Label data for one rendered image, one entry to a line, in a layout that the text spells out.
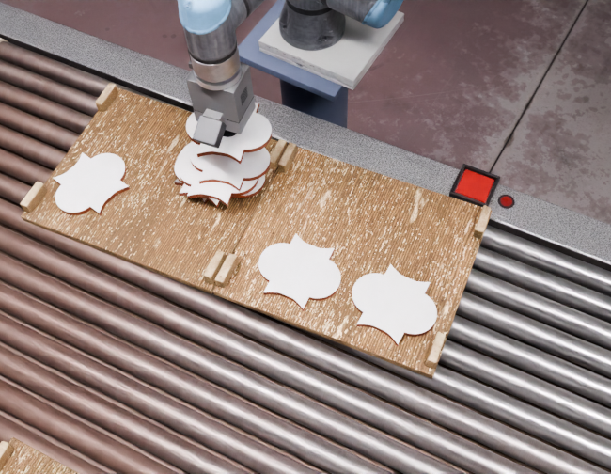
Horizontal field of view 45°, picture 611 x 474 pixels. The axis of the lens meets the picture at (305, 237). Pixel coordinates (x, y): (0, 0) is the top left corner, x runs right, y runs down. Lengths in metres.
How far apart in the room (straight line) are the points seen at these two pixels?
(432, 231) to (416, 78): 1.55
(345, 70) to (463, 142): 1.11
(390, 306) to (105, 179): 0.60
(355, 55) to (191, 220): 0.55
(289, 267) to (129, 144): 0.44
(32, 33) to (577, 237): 1.26
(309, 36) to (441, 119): 1.16
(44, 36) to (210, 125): 0.69
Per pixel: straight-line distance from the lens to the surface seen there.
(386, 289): 1.29
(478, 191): 1.44
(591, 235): 1.46
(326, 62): 1.66
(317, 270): 1.31
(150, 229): 1.40
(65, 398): 1.33
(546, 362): 1.32
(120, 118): 1.58
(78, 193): 1.47
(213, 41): 1.11
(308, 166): 1.44
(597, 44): 3.13
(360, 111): 2.74
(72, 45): 1.78
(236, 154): 1.27
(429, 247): 1.35
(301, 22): 1.66
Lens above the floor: 2.11
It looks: 60 degrees down
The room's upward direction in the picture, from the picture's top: 4 degrees counter-clockwise
